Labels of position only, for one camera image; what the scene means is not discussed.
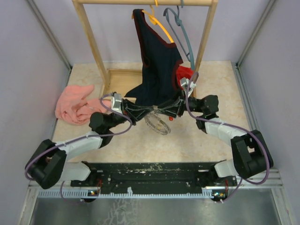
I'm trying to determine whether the grey-blue hanger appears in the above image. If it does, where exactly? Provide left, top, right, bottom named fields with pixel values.
left=163, top=0, right=195, bottom=71

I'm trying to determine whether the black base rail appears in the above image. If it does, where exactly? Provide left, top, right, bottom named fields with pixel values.
left=71, top=162, right=237, bottom=195

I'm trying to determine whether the dark navy vest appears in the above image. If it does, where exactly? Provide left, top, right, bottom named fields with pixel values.
left=125, top=9, right=183, bottom=106

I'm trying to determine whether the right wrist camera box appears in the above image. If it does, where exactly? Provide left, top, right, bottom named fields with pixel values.
left=180, top=78, right=196, bottom=90

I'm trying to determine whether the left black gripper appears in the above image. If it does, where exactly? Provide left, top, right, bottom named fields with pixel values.
left=106, top=98, right=154, bottom=130

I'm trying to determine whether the pink cloth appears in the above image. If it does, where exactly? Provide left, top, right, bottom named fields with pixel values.
left=55, top=84, right=111, bottom=125

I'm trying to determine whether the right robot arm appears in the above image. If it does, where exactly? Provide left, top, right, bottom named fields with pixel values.
left=157, top=95, right=274, bottom=186

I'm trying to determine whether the purple cable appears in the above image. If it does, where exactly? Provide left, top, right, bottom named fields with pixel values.
left=184, top=72, right=271, bottom=203
left=24, top=93, right=133, bottom=206

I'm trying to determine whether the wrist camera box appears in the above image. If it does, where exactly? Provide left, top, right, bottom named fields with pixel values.
left=111, top=93, right=122, bottom=113
left=180, top=78, right=196, bottom=90

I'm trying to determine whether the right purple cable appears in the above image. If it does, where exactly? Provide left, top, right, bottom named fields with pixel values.
left=184, top=72, right=271, bottom=203

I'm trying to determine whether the yellow hanger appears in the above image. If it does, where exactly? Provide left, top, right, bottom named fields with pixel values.
left=142, top=5, right=174, bottom=43

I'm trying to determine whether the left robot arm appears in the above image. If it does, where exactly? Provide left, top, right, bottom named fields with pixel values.
left=25, top=97, right=154, bottom=189

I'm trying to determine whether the red cloth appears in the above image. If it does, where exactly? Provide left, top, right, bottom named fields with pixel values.
left=176, top=66, right=194, bottom=83

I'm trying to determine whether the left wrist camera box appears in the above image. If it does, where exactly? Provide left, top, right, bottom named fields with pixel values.
left=111, top=93, right=122, bottom=113

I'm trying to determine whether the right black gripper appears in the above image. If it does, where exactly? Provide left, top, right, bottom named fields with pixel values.
left=158, top=89, right=205, bottom=118

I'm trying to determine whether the wooden clothes rack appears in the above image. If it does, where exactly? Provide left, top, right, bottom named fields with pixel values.
left=73, top=0, right=218, bottom=95

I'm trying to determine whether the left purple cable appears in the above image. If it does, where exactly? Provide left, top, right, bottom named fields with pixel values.
left=24, top=93, right=133, bottom=206

